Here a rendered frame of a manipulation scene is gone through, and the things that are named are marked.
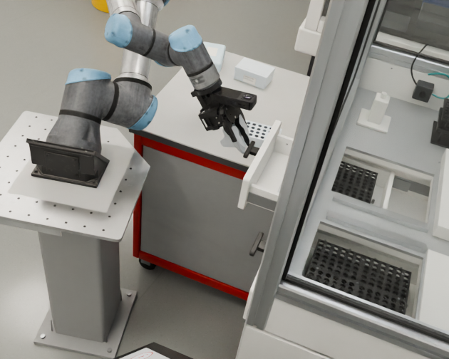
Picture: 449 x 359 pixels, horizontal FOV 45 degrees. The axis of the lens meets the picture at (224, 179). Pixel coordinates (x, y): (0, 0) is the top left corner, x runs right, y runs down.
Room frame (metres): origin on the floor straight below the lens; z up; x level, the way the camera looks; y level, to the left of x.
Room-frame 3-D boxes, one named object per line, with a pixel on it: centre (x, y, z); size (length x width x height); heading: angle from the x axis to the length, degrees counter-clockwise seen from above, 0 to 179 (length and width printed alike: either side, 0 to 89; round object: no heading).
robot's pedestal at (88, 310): (1.12, 0.43, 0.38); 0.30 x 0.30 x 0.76; 87
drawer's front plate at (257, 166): (1.15, -0.09, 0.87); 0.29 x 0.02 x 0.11; 165
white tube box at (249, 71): (1.76, -0.04, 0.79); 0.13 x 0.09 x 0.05; 71
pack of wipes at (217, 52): (1.84, 0.13, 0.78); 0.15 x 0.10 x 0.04; 179
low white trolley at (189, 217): (1.59, -0.03, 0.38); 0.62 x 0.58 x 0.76; 165
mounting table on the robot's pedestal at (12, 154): (1.12, 0.45, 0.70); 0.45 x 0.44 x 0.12; 87
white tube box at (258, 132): (1.40, -0.09, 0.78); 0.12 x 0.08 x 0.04; 82
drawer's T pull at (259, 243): (0.82, -0.11, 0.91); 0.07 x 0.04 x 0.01; 165
